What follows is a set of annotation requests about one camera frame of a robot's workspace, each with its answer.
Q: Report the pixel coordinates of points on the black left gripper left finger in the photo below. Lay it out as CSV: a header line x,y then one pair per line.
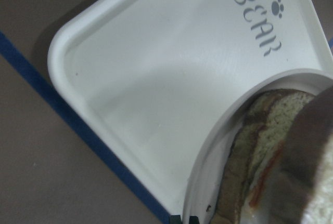
x,y
175,219

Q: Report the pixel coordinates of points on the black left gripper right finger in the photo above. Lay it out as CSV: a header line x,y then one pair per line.
x,y
193,220

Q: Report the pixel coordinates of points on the white round plate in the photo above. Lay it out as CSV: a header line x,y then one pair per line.
x,y
205,178

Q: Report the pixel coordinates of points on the bread slice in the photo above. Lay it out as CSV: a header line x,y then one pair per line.
x,y
266,123
300,188

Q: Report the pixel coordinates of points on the cream bear tray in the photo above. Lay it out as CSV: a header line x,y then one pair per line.
x,y
151,78

